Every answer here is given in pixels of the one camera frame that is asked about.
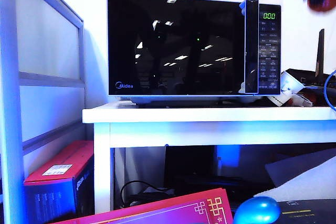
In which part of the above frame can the orange fruit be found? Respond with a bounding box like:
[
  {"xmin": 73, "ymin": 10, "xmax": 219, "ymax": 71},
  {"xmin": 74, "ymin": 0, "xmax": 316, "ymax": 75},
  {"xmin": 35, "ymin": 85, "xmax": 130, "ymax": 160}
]
[{"xmin": 307, "ymin": 0, "xmax": 334, "ymax": 14}]

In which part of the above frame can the black Midea microwave oven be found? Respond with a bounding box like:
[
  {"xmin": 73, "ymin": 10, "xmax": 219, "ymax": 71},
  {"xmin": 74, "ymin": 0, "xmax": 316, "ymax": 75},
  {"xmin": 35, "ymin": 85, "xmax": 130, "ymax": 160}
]
[{"xmin": 106, "ymin": 0, "xmax": 260, "ymax": 97}]

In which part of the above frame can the black white microwave oven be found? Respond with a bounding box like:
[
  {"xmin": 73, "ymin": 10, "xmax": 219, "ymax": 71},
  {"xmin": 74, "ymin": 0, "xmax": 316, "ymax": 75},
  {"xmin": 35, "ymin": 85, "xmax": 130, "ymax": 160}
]
[{"xmin": 106, "ymin": 0, "xmax": 282, "ymax": 108}]

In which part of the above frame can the black router with antenna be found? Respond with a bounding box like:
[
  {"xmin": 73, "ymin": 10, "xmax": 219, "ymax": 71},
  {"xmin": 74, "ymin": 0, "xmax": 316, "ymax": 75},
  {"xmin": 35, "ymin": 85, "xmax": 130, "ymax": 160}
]
[{"xmin": 285, "ymin": 28, "xmax": 336, "ymax": 95}]

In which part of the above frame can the white paper cup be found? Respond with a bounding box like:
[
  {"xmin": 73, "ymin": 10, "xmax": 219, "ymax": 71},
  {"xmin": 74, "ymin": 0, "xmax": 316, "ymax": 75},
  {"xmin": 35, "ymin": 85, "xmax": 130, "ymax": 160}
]
[{"xmin": 267, "ymin": 71, "xmax": 307, "ymax": 108}]

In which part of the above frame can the dark red box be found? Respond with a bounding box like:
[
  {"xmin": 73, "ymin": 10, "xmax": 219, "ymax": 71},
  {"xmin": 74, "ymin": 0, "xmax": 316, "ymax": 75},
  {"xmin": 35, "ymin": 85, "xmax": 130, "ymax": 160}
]
[{"xmin": 296, "ymin": 87, "xmax": 336, "ymax": 108}]

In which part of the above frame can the small white red box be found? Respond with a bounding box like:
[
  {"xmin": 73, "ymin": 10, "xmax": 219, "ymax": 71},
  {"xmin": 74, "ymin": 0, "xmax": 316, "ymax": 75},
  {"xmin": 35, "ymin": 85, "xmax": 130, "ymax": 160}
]
[{"xmin": 292, "ymin": 92, "xmax": 317, "ymax": 108}]

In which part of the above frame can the white foam sheet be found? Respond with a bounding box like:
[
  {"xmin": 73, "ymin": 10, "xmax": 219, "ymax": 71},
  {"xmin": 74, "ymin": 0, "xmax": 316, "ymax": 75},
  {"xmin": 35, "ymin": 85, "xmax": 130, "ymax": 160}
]
[{"xmin": 253, "ymin": 148, "xmax": 336, "ymax": 200}]

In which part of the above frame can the white table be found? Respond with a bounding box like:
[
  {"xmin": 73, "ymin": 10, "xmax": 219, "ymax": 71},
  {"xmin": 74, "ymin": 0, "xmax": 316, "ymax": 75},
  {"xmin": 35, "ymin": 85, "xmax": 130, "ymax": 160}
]
[{"xmin": 82, "ymin": 102, "xmax": 336, "ymax": 214}]

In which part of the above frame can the black box gold print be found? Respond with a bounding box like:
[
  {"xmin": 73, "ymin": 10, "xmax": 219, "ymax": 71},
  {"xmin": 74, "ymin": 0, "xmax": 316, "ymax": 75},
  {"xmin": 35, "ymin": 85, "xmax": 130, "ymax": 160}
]
[{"xmin": 277, "ymin": 199, "xmax": 336, "ymax": 224}]

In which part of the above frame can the glossy blue egg-shaped object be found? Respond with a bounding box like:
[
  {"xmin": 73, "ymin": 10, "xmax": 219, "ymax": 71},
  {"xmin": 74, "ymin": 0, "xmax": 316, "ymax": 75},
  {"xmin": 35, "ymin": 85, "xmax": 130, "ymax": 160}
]
[{"xmin": 233, "ymin": 196, "xmax": 281, "ymax": 224}]

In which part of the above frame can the frosted office partition panel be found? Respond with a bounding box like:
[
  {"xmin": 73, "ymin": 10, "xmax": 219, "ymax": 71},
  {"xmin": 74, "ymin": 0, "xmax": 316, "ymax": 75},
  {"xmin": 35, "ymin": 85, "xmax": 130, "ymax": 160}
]
[{"xmin": 0, "ymin": 0, "xmax": 87, "ymax": 224}]

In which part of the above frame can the pink gift box gold pattern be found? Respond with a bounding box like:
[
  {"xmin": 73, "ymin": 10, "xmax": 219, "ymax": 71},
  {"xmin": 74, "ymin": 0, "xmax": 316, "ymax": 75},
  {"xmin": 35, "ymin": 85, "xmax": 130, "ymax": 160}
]
[{"xmin": 49, "ymin": 187, "xmax": 234, "ymax": 224}]

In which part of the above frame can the red and black cardboard box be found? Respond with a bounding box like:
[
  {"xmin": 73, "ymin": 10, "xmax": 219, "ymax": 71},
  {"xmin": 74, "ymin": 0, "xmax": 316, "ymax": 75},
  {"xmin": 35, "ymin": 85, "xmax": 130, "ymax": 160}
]
[{"xmin": 23, "ymin": 140, "xmax": 95, "ymax": 220}]

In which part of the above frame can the blue cable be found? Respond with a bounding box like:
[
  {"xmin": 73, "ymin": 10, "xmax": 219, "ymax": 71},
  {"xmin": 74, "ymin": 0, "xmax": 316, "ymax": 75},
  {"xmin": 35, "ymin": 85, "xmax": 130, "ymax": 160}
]
[{"xmin": 323, "ymin": 68, "xmax": 336, "ymax": 111}]

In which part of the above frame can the black cable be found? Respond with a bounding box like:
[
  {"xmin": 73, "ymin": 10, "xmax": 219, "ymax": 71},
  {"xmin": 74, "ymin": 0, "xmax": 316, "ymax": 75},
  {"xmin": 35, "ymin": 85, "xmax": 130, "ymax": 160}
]
[{"xmin": 119, "ymin": 180, "xmax": 176, "ymax": 208}]

